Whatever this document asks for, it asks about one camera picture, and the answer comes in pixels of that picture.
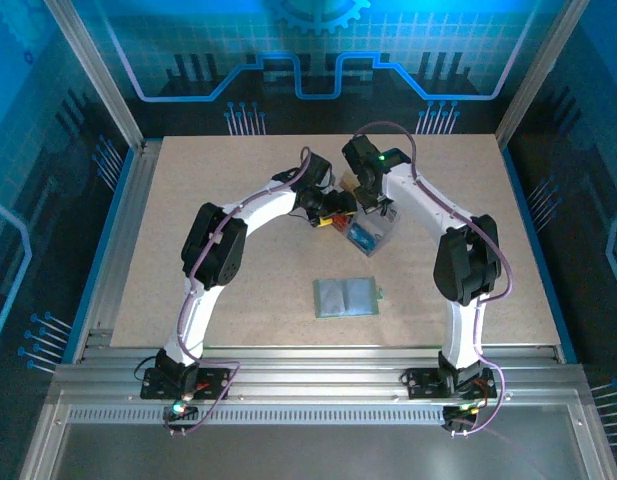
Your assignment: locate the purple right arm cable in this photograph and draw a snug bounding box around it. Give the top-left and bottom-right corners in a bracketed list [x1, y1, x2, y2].
[355, 121, 517, 437]

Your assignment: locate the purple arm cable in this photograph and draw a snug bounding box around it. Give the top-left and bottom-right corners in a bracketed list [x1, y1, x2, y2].
[162, 145, 314, 437]
[355, 121, 517, 437]

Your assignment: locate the clear plastic card tray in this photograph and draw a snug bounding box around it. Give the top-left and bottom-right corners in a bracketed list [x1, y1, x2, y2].
[337, 172, 402, 259]

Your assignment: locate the aluminium side rail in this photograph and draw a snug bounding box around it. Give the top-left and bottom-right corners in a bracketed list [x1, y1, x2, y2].
[72, 139, 164, 364]

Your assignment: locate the small circuit board with LEDs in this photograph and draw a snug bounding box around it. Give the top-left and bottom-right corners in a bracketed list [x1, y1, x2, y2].
[162, 397, 199, 436]
[442, 402, 489, 436]

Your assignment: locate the blue circuit print side panel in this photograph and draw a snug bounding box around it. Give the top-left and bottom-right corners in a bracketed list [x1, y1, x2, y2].
[507, 0, 617, 480]
[0, 0, 134, 480]

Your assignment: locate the slotted metal strip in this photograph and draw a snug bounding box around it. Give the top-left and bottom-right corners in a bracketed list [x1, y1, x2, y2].
[67, 407, 449, 426]

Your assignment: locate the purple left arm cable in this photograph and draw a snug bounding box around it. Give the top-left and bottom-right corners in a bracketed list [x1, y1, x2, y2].
[162, 145, 314, 437]

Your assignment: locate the aluminium frame rail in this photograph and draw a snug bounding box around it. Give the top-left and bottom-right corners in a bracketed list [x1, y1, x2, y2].
[52, 344, 589, 407]

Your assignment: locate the blue table edge strip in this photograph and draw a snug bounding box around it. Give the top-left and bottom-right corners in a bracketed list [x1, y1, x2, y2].
[62, 148, 138, 364]
[500, 144, 579, 364]

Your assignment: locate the aluminium corner post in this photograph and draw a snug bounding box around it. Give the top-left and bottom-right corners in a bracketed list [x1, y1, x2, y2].
[43, 0, 147, 151]
[495, 0, 589, 149]

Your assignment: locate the blue card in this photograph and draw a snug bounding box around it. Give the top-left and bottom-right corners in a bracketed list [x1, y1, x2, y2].
[347, 222, 382, 251]

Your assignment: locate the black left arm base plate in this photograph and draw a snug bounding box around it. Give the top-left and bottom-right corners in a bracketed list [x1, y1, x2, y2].
[140, 367, 232, 401]

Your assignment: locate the green card holder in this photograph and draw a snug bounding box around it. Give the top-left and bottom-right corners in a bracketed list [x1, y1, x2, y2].
[312, 276, 384, 320]

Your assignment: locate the grey metal sheet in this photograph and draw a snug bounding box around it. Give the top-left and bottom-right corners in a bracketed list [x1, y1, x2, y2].
[52, 424, 589, 480]

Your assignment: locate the blue circuit print back panel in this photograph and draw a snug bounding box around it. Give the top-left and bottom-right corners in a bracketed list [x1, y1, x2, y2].
[70, 0, 569, 136]

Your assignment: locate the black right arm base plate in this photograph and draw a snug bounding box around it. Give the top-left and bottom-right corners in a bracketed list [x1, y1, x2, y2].
[402, 367, 499, 401]

